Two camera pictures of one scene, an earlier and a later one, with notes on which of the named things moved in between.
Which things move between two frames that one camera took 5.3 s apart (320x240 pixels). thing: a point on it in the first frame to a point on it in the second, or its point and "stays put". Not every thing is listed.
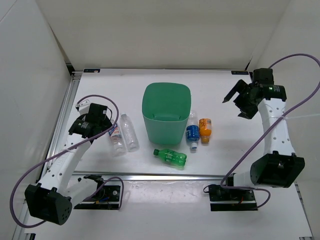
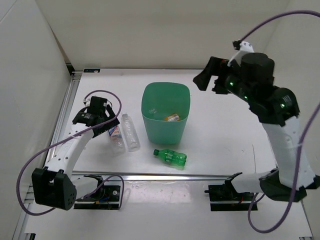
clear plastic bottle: (129, 135) stays put
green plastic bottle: (177, 159) stays put
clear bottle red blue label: (117, 140) stays put
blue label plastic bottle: (193, 130) to (152, 111)
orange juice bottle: (205, 128) to (172, 117)
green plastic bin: (166, 107) stays put
